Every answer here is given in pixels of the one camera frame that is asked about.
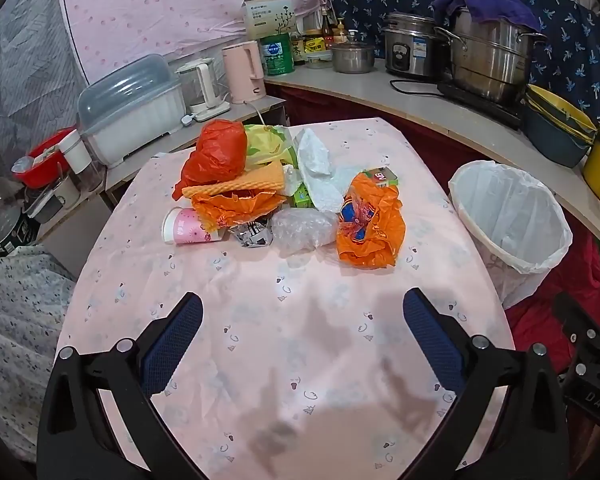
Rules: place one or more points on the white dish drainer box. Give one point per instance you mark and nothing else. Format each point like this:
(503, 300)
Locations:
(129, 108)

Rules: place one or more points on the yellow green apple bag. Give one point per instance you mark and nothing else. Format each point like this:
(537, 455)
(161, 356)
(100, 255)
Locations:
(268, 143)

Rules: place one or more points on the yellow condiment jar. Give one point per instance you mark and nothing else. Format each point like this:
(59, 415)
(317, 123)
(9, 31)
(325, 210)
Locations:
(314, 41)

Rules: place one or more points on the green milk powder tin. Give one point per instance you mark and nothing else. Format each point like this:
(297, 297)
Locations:
(277, 55)

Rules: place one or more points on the dark sauce bottle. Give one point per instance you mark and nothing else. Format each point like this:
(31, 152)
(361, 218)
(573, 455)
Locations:
(326, 29)

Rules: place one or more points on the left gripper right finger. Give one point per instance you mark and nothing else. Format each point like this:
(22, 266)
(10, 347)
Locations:
(530, 437)

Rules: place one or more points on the steel rice cooker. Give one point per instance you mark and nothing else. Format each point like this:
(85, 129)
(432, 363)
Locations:
(410, 42)

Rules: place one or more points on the pink patterned tablecloth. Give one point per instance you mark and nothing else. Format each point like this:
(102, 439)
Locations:
(304, 367)

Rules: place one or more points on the stacked yellow blue basins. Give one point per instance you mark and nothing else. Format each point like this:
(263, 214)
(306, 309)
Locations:
(557, 129)

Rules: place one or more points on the pink paper cup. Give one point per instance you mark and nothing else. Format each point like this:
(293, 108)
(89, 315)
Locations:
(181, 226)

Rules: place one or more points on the small red green box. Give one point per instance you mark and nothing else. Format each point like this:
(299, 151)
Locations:
(382, 177)

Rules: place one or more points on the red plastic bag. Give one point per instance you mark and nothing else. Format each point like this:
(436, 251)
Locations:
(219, 156)

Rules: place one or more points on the white cardboard box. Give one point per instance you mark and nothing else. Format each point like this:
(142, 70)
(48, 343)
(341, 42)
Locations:
(265, 18)

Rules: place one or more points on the orange plastic bag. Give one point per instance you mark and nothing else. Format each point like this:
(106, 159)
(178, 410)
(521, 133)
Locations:
(232, 209)

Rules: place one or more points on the pink electric kettle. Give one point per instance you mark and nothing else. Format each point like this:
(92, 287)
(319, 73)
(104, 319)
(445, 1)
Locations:
(244, 72)

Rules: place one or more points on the orange printed snack bag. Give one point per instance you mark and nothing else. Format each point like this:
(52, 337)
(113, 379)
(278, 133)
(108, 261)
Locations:
(371, 228)

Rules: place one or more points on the white tumbler cup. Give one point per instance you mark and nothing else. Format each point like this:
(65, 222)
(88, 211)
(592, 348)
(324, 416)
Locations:
(75, 151)

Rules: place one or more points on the navy floral cloth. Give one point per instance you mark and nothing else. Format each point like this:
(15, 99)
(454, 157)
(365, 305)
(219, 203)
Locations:
(567, 65)

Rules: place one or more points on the white lined trash bin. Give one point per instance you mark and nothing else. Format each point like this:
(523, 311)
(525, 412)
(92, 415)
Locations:
(519, 229)

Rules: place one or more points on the large steel steamer pot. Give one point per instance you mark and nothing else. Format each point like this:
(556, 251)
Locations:
(491, 59)

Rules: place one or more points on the clear plastic bag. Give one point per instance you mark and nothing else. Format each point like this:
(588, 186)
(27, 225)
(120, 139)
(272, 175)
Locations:
(303, 230)

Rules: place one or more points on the green foil snack wrapper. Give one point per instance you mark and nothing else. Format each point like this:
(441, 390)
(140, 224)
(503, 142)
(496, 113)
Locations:
(253, 234)

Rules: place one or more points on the small steel pot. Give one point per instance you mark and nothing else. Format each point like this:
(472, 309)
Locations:
(353, 58)

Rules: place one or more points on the white glass electric kettle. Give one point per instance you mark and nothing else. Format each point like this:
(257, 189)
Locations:
(201, 92)

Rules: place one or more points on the purple towel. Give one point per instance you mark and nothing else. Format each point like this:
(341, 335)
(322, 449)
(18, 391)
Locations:
(513, 11)

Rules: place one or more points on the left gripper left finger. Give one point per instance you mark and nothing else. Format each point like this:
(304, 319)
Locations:
(75, 436)

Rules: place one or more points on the red plastic basin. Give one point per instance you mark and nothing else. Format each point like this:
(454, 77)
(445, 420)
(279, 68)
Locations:
(44, 164)

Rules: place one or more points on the pink floral curtain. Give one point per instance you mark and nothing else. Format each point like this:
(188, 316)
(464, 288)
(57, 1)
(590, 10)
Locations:
(108, 34)

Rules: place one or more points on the black induction cooker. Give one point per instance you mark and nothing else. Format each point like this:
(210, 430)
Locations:
(509, 116)

